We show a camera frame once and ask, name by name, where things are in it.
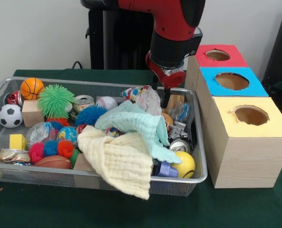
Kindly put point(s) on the silver drink can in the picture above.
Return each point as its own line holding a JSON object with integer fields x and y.
{"x": 82, "y": 104}

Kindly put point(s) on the black white soccer ball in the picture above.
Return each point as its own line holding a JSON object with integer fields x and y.
{"x": 10, "y": 116}

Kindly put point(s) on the wooden three-hole box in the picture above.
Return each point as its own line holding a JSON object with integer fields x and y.
{"x": 250, "y": 161}

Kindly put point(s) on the cream waffle cloth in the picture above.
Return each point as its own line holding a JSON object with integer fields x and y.
{"x": 124, "y": 164}

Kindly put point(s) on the yellow plastic block toy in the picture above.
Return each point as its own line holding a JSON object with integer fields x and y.
{"x": 18, "y": 142}

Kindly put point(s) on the blue globe ball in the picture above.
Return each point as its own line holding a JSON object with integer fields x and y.
{"x": 68, "y": 134}

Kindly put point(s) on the red drink can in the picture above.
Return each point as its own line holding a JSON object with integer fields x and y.
{"x": 14, "y": 97}

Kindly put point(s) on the dark green tablecloth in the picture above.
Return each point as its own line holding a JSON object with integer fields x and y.
{"x": 131, "y": 211}

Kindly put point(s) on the purple plastic toy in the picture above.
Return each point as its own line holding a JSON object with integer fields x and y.
{"x": 166, "y": 169}

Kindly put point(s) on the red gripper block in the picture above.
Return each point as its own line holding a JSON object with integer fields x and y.
{"x": 172, "y": 79}

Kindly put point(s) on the brown football toy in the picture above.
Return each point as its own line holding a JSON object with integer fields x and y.
{"x": 53, "y": 162}

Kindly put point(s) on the silver mesh bin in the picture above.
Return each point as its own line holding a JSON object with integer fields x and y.
{"x": 190, "y": 175}

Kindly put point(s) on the colourful dotted crumpled wrapper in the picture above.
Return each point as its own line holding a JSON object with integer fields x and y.
{"x": 145, "y": 97}

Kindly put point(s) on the black stand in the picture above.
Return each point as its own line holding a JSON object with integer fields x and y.
{"x": 281, "y": 59}

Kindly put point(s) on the multicolour spiky caterpillar toy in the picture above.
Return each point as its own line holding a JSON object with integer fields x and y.
{"x": 52, "y": 148}

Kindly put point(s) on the mint waffle cloth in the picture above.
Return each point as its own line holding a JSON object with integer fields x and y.
{"x": 131, "y": 121}

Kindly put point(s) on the ridged wooden block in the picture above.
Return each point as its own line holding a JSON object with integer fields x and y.
{"x": 176, "y": 99}

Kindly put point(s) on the plain wooden block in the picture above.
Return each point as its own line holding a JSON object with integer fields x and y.
{"x": 81, "y": 164}
{"x": 33, "y": 114}

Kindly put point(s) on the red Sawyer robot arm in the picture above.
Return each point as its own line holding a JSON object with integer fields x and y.
{"x": 174, "y": 31}

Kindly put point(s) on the white baseball toy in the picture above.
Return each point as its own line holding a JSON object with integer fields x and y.
{"x": 106, "y": 102}

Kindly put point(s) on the yellow smiley ball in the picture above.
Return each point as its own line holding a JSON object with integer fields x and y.
{"x": 187, "y": 166}

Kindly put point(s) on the green spiky ball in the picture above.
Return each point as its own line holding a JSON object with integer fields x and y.
{"x": 56, "y": 101}

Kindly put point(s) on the dented silver can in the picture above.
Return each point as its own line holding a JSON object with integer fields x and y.
{"x": 180, "y": 146}

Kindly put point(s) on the blue spiky ball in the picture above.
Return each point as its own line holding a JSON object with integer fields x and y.
{"x": 87, "y": 116}

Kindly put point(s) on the orange basketball toy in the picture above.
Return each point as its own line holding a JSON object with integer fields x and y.
{"x": 31, "y": 88}

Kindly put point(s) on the silver metallic toy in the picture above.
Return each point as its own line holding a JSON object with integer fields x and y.
{"x": 177, "y": 130}

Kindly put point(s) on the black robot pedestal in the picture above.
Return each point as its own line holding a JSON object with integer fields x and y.
{"x": 119, "y": 47}

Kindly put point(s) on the crushed clear plastic bottle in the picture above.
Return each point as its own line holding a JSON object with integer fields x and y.
{"x": 40, "y": 133}

